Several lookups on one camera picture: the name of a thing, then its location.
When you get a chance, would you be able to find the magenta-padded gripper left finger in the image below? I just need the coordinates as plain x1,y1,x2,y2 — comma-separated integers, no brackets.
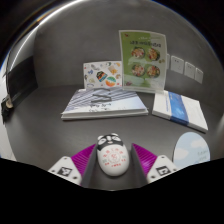
48,143,101,188

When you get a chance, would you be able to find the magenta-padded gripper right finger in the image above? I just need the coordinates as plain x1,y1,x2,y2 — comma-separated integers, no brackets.
129,143,180,189

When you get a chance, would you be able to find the white panda computer mouse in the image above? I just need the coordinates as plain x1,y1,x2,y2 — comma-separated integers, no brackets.
96,133,130,178

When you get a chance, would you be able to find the white book with blue band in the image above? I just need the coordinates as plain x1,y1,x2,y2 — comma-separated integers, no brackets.
151,89,209,134

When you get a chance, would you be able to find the grey striped book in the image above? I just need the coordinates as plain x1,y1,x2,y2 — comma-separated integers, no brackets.
60,87,149,121

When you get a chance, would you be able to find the white card with colourful stickers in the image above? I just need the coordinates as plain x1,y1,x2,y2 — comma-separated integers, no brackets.
82,60,124,90

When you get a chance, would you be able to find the black flat panel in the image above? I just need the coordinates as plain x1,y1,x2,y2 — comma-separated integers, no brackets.
5,55,38,103

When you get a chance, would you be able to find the green food menu stand sign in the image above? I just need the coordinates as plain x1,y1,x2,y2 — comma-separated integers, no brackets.
118,29,167,94

